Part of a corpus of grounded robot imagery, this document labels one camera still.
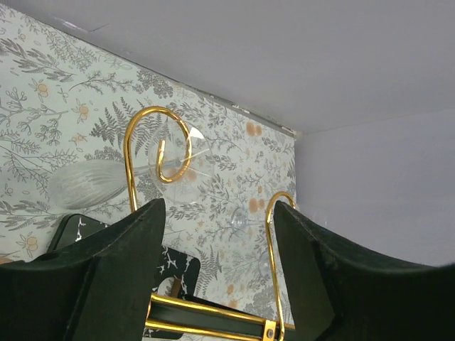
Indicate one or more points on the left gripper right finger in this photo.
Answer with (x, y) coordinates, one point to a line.
(339, 290)

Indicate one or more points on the gold black wine glass rack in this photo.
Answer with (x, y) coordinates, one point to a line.
(173, 313)

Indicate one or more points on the clear wine glass back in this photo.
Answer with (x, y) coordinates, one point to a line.
(239, 223)

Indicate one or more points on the ribbed champagne flute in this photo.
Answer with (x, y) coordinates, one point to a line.
(89, 183)

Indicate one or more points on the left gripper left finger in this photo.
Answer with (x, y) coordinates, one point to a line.
(98, 288)

